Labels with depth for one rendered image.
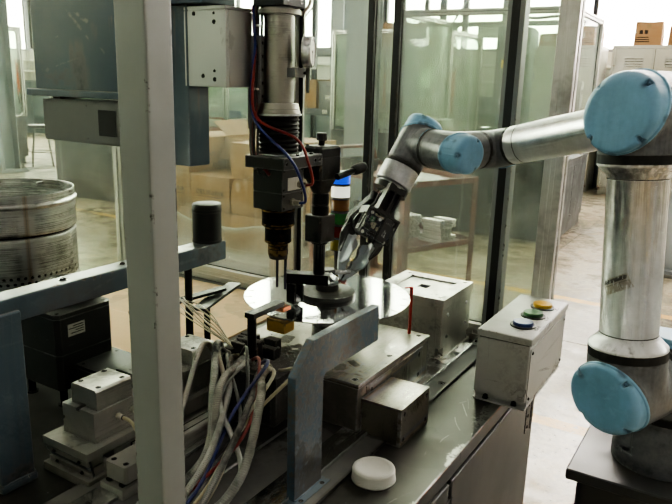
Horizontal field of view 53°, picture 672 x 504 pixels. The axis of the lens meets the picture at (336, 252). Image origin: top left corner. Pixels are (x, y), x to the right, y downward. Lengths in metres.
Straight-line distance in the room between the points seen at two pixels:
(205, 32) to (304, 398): 0.59
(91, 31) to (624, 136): 0.97
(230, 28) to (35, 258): 0.76
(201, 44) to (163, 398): 0.62
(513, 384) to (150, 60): 0.99
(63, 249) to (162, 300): 1.00
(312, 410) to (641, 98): 0.64
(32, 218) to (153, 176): 0.98
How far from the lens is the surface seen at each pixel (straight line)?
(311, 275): 1.26
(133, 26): 0.66
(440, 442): 1.27
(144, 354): 0.71
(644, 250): 1.07
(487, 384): 1.42
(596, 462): 1.29
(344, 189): 1.60
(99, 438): 1.16
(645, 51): 9.57
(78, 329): 1.39
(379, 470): 1.14
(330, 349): 1.04
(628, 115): 1.03
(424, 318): 1.55
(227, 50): 1.12
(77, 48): 1.47
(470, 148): 1.29
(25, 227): 1.61
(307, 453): 1.07
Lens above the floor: 1.36
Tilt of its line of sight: 14 degrees down
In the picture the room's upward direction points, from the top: 2 degrees clockwise
